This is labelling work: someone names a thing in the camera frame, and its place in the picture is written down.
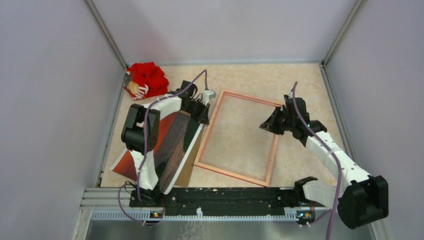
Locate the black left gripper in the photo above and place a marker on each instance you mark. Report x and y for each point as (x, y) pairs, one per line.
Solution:
(200, 117)

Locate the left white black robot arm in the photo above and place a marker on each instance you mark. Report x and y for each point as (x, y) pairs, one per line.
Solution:
(140, 132)

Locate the brown fibreboard backing board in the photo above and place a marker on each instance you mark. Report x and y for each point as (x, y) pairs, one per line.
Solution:
(194, 134)

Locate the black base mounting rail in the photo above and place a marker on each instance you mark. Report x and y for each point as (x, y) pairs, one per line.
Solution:
(222, 201)

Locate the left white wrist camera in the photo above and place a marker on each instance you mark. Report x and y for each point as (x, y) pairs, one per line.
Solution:
(207, 95)

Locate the red wooden picture frame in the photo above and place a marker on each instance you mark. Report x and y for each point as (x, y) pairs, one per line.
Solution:
(233, 144)

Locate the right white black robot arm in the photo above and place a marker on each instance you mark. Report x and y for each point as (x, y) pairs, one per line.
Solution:
(359, 198)

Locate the sunset landscape photo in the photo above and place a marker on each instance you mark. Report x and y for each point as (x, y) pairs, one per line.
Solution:
(170, 150)

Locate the white slotted cable duct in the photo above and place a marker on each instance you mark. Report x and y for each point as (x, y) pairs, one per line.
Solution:
(148, 215)

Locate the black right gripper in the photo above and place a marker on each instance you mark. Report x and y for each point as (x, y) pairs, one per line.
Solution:
(270, 124)

